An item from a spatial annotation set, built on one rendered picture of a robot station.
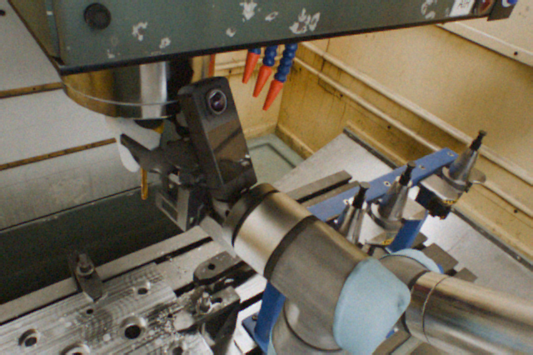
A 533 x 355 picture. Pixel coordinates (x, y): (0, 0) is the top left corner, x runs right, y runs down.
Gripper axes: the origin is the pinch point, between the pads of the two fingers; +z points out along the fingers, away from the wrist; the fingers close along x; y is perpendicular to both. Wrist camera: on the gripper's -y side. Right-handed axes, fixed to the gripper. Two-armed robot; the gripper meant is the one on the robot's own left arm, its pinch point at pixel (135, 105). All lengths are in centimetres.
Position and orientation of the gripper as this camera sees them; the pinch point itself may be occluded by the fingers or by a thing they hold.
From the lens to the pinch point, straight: 49.9
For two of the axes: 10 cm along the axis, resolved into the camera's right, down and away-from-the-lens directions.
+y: -1.9, 7.3, 6.5
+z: -7.3, -5.5, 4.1
